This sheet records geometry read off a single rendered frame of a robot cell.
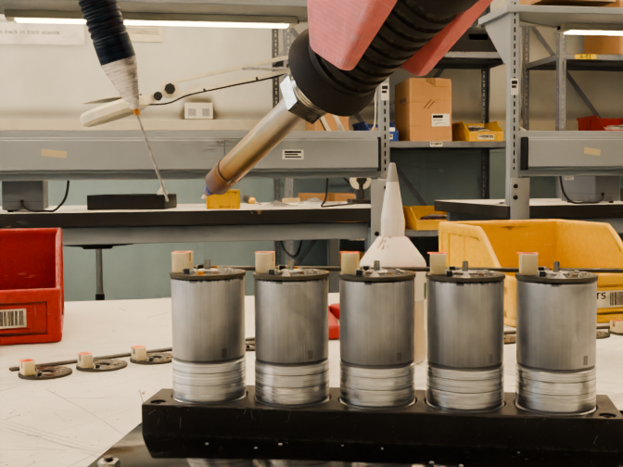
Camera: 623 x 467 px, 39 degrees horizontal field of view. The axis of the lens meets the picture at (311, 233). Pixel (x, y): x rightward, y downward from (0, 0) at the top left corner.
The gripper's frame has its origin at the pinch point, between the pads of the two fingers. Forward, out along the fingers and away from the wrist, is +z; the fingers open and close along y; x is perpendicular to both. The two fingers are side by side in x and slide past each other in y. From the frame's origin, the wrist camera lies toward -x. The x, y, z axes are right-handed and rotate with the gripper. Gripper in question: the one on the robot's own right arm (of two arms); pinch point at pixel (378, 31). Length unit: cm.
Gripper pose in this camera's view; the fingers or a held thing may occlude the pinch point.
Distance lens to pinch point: 21.1
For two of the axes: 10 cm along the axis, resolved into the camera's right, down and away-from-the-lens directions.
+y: -8.0, 0.5, -6.0
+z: -2.7, 8.6, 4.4
